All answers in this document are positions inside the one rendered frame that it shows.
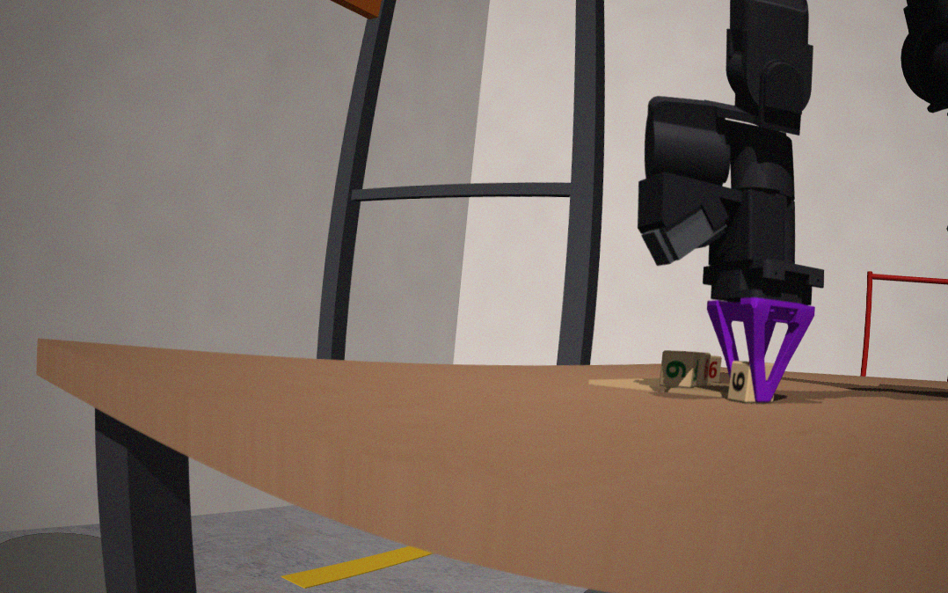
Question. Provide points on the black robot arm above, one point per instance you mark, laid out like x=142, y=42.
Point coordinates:
x=691, y=137

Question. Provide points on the beige letter block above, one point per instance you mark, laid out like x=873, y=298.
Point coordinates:
x=704, y=366
x=714, y=370
x=741, y=386
x=679, y=369

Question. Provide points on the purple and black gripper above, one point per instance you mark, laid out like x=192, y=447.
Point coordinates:
x=785, y=299

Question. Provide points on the tan flat mat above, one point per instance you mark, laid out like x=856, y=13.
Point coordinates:
x=652, y=384

